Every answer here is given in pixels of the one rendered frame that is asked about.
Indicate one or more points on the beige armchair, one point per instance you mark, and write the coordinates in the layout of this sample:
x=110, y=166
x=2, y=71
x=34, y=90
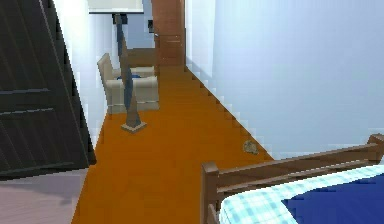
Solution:
x=143, y=93

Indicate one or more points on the small grey lump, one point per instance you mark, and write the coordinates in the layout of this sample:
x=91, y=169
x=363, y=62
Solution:
x=250, y=147

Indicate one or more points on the grey floor lamp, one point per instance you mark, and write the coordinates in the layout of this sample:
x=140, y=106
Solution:
x=128, y=83

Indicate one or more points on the brown wooden low table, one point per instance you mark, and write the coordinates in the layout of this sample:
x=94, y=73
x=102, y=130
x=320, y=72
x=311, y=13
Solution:
x=141, y=57

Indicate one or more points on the brown wooden room door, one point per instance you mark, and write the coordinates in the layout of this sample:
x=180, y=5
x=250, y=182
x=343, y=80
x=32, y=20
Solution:
x=169, y=33

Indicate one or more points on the brown wooden bed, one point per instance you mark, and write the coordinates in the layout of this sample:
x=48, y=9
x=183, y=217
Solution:
x=300, y=186

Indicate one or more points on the black room door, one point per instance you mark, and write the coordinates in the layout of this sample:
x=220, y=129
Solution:
x=36, y=90

